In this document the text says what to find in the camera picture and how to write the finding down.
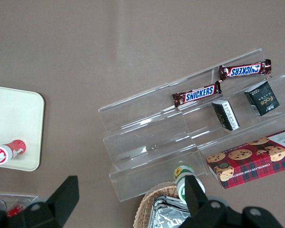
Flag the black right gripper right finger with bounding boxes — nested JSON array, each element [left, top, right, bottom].
[[178, 175, 284, 228]]

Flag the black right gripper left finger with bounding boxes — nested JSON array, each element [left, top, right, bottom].
[[0, 175, 80, 228]]

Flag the foil-wrapped sandwich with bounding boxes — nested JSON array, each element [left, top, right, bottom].
[[148, 195, 192, 228]]

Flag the woven wicker basket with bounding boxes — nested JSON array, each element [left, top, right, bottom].
[[133, 181, 181, 228]]

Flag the cream plastic tray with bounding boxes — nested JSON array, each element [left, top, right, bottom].
[[0, 85, 46, 172]]

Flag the green white sunflower-cap bottle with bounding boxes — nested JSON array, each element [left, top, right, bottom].
[[173, 165, 206, 205]]

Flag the clear acrylic container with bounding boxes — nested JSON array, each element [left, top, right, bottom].
[[0, 192, 39, 216]]

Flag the red plaid cookie box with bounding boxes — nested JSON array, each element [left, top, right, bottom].
[[206, 127, 285, 190]]

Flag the black tissue pack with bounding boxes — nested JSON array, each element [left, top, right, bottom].
[[244, 80, 281, 116], [211, 99, 241, 131]]

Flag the clear acrylic step shelf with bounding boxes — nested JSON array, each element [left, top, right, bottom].
[[97, 83, 206, 203], [168, 48, 285, 177]]

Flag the Snickers chocolate bar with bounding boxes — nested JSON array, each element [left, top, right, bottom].
[[218, 58, 272, 82], [172, 81, 222, 108]]

